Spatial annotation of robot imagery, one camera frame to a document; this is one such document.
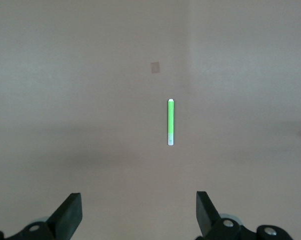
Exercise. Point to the green marker pen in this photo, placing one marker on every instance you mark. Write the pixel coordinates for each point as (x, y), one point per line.
(171, 117)

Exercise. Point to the brown tape patch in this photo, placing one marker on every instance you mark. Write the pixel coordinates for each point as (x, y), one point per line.
(155, 67)

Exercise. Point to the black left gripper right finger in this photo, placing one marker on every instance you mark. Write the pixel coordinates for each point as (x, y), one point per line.
(208, 217)

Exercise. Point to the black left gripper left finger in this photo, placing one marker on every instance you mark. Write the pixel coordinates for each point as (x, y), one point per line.
(65, 217)

